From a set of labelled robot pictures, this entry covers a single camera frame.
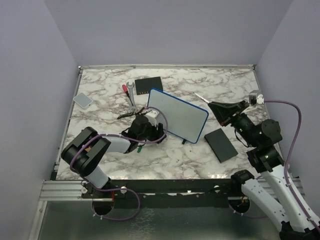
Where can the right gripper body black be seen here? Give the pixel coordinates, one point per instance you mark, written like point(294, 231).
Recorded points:
point(239, 111)

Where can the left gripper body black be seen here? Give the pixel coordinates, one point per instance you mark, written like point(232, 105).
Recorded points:
point(150, 133)

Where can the white marker pen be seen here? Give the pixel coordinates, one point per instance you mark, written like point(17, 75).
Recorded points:
point(202, 98)

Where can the blue framed whiteboard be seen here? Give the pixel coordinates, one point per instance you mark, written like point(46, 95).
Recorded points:
point(179, 117)

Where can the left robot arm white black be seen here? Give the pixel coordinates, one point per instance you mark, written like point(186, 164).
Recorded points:
point(87, 149)

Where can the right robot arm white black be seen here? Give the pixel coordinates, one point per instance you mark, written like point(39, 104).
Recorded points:
point(288, 210)

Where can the black rectangular block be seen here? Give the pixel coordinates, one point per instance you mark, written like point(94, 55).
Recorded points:
point(220, 145)

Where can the silver wrench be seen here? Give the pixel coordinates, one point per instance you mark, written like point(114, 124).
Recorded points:
point(130, 87)

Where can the small white square device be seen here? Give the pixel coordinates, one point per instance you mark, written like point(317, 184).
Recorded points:
point(82, 100)

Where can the black handled pliers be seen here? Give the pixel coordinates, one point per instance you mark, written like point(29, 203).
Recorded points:
point(132, 113)

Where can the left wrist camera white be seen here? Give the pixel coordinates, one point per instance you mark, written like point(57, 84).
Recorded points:
point(152, 117)

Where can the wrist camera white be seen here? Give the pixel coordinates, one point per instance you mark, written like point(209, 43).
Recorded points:
point(152, 117)
point(256, 98)

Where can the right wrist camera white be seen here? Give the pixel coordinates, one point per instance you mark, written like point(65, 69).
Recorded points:
point(256, 98)

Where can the black network switch box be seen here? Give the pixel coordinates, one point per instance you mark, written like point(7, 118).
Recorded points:
point(144, 85)

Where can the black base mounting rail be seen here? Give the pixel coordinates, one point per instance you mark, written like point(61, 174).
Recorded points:
point(178, 193)

